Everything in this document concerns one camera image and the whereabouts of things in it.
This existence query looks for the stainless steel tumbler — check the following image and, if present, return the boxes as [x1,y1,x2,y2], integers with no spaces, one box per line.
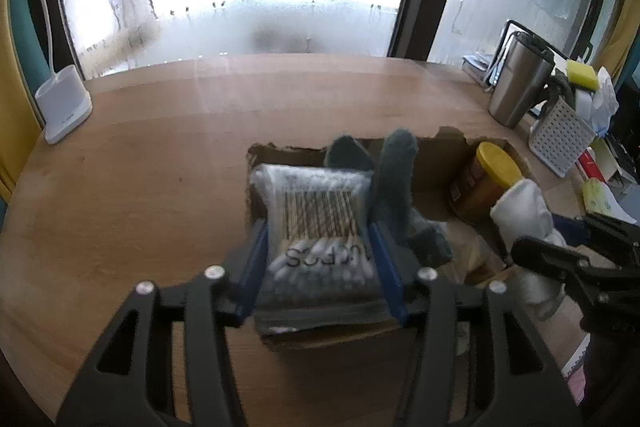
[487,30,554,128]

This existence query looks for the grey-blue knitted gloves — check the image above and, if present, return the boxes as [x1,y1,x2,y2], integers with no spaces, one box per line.
[323,129,454,268]

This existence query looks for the brown cardboard box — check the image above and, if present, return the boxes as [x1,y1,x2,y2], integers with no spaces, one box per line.
[246,127,506,351]

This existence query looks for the crumpled clear plastic bag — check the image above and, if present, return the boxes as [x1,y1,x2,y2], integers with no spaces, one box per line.
[589,67,620,136]

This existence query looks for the cotton swab bag with barcode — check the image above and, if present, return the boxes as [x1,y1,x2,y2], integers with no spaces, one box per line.
[250,164,390,336]

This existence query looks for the red can with yellow lid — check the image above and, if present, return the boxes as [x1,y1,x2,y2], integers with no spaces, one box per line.
[448,141,523,225]

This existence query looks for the red flat box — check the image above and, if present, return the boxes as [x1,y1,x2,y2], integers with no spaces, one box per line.
[577,150,605,182]

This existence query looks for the yellow sponge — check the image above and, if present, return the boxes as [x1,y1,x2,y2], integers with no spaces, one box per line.
[566,60,600,92]

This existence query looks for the white sock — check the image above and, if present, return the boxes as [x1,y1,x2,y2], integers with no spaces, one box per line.
[489,178,567,321]

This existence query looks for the yellow tissue pack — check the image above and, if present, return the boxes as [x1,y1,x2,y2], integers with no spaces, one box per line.
[582,178,626,219]

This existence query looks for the white block in basket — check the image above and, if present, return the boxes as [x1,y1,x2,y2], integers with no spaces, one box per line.
[574,88,593,121]

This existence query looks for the dark green cloth in basket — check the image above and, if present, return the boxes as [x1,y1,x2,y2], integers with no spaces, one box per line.
[548,69,575,109]

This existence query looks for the white perforated basket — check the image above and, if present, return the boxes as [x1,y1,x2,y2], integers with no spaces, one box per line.
[528,98,596,178]

